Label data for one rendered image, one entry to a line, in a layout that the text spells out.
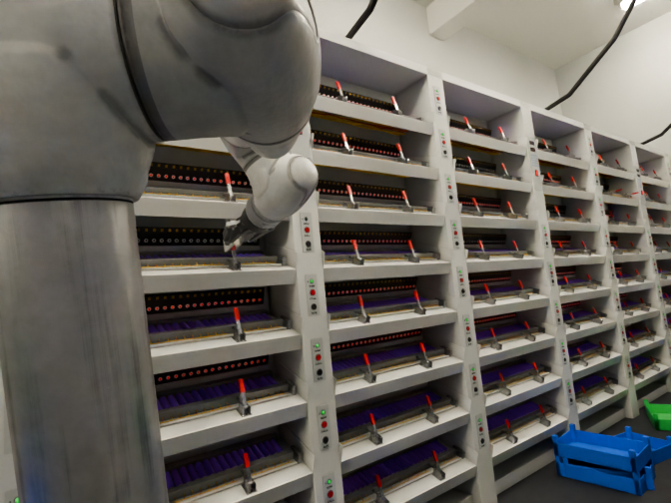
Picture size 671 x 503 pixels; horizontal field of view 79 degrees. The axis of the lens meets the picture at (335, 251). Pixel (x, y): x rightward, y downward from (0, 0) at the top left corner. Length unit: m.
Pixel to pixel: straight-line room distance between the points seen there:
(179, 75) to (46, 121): 0.09
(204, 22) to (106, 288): 0.19
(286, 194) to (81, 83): 0.56
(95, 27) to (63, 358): 0.22
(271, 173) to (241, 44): 0.58
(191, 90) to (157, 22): 0.04
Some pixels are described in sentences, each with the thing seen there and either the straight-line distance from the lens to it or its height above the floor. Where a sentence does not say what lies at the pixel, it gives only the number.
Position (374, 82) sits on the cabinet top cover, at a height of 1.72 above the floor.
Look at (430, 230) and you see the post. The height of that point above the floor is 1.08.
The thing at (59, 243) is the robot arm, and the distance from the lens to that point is 0.34.
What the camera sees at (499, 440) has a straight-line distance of 1.99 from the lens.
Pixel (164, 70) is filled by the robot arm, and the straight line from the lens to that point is 0.32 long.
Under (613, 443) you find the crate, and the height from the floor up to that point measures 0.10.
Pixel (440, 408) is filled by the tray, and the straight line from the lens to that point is 1.72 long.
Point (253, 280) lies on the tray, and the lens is 1.16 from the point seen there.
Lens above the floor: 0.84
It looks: 6 degrees up
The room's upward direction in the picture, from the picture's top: 5 degrees counter-clockwise
